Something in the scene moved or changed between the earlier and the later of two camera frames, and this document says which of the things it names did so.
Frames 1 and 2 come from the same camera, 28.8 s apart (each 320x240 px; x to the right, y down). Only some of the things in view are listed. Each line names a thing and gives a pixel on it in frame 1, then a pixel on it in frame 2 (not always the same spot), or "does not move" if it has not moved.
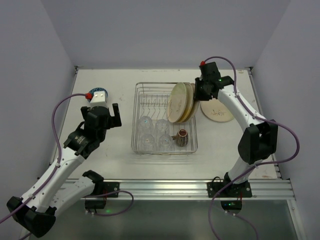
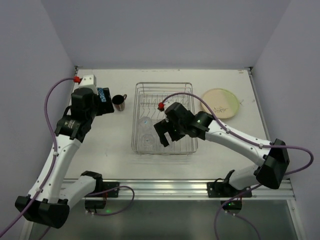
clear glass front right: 165,143 does not move
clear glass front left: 147,143 does not move
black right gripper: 200,93 → 165,125
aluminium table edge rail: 249,70 does not move
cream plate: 196,105 → 223,103
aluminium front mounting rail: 191,189 does not move
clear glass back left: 145,125 does not move
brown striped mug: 182,137 → 118,101
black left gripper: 116,116 → 106,100
